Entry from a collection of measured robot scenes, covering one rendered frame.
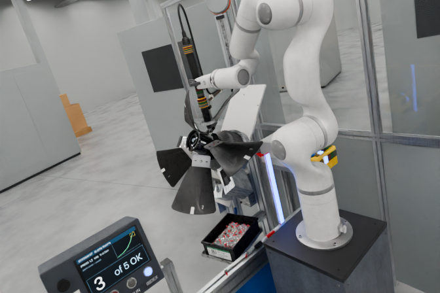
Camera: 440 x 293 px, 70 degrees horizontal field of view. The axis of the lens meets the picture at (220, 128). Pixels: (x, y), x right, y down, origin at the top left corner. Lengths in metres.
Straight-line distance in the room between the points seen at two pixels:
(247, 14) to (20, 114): 6.24
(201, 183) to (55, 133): 5.89
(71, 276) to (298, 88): 0.76
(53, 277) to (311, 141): 0.76
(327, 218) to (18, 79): 6.50
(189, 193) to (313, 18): 0.98
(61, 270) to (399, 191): 1.60
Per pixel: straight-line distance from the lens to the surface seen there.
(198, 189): 1.52
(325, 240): 1.15
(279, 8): 0.82
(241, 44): 1.09
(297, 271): 1.16
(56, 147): 7.23
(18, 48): 14.55
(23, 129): 6.98
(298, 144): 0.93
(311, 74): 0.91
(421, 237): 2.04
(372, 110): 1.77
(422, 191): 1.87
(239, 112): 1.80
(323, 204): 1.07
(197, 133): 1.56
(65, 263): 0.91
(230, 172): 1.32
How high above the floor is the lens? 1.67
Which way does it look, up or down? 16 degrees down
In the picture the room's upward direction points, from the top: 15 degrees counter-clockwise
